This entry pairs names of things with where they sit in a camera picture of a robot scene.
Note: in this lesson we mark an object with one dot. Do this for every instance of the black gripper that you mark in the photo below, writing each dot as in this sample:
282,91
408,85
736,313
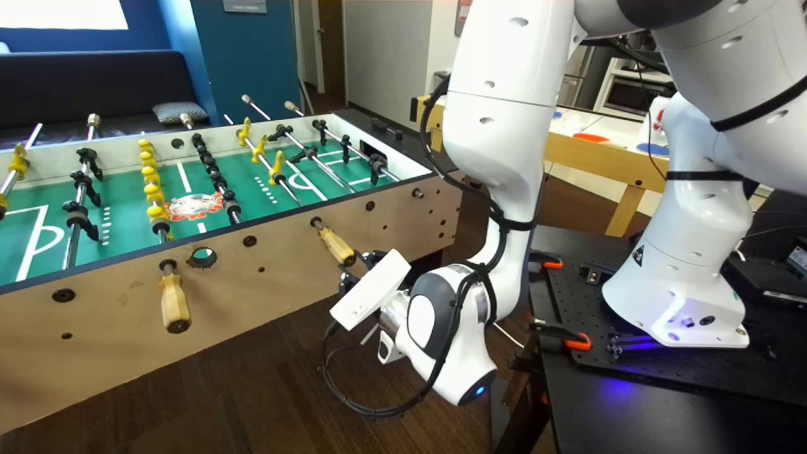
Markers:
365,262

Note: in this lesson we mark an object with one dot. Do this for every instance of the foosball rod with wooden handle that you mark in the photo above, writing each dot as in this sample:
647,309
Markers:
229,201

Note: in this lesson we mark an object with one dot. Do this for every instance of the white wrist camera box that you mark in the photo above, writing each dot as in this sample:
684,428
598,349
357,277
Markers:
366,296

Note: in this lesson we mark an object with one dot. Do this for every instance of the foosball table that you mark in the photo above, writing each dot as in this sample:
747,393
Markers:
80,262

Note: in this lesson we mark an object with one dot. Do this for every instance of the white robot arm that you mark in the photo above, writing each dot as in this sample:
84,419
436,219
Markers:
736,114

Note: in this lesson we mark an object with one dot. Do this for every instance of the purple ping pong table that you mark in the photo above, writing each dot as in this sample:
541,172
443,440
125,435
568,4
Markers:
603,175

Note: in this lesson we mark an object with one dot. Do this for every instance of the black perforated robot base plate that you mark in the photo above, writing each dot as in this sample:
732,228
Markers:
762,359

